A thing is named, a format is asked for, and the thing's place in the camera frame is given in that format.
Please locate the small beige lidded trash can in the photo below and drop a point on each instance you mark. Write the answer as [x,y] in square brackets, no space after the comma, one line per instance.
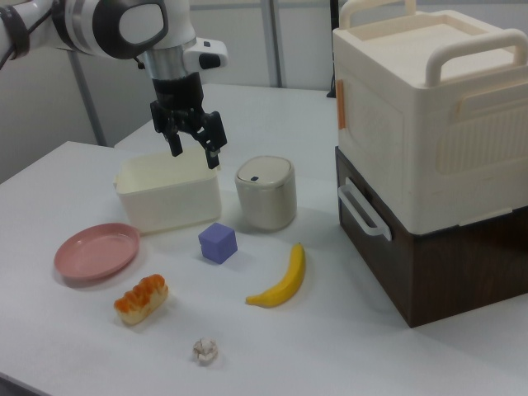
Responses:
[266,194]

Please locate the pink round plate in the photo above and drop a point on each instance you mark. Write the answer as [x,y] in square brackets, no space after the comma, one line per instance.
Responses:
[97,252]

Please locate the crumpled paper ball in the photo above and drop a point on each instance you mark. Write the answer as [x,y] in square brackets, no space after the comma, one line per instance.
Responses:
[204,351]

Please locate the dark brown wooden drawer cabinet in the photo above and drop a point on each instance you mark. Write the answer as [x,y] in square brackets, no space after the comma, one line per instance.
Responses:
[453,272]

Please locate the cream rectangular plastic bin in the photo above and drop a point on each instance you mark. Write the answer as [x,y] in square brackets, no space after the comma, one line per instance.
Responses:
[169,198]

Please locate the purple cube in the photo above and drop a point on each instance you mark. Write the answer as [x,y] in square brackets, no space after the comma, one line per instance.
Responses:
[217,243]

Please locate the orange tape strip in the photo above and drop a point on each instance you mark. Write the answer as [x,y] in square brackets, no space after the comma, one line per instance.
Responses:
[341,105]

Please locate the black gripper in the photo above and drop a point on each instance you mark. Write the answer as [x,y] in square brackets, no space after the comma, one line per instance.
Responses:
[177,92]

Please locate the yellow banana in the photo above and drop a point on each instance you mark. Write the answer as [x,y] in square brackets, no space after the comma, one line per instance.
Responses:
[284,284]

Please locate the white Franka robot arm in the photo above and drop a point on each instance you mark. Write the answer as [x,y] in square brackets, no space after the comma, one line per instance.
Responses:
[103,24]

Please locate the orange glazed bread loaf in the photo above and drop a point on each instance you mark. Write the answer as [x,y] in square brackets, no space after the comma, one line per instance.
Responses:
[142,300]

